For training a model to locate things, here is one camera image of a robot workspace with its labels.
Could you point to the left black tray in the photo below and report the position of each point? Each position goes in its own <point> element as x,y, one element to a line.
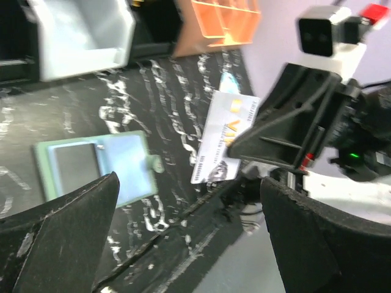
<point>19,43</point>

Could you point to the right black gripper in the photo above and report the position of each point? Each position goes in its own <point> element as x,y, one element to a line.
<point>308,110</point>

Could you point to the green card holder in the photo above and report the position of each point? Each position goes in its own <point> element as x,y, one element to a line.
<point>66,165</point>

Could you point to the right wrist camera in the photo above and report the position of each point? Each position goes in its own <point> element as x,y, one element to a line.
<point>331,38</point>

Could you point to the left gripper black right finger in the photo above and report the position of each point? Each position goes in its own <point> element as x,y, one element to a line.
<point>319,248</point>

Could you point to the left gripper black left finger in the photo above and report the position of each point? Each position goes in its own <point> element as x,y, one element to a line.
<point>57,246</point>

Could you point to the right black tray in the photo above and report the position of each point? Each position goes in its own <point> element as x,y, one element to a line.
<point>158,26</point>

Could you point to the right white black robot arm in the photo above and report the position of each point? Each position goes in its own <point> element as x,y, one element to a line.
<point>324,182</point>

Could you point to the orange file organizer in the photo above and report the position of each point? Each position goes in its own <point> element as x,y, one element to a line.
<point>210,26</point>

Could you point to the white middle tray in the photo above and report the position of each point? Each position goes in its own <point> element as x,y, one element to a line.
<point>81,37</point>

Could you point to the black tray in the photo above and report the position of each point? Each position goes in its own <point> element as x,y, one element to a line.
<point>158,26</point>
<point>19,43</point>

